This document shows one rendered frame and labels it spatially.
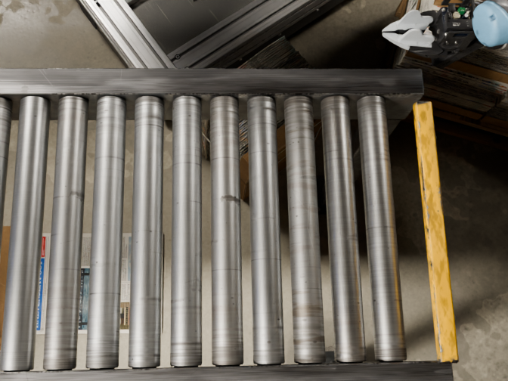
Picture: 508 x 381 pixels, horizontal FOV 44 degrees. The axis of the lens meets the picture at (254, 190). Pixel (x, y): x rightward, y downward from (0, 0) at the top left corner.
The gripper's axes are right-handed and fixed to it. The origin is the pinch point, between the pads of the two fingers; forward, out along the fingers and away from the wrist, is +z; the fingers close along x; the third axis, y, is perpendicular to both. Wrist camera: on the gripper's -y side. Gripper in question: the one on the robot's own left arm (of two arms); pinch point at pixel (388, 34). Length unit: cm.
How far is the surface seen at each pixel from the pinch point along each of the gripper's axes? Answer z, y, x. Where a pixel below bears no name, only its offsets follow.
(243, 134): 25.5, -38.7, 5.1
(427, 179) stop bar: -2.7, 5.6, 29.6
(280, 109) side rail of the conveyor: 20.3, -3.4, 13.5
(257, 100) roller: 24.9, 3.4, 14.5
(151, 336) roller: 42, 3, 54
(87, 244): 69, -76, 25
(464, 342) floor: -37, -76, 54
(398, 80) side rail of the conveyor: -0.1, 3.6, 10.9
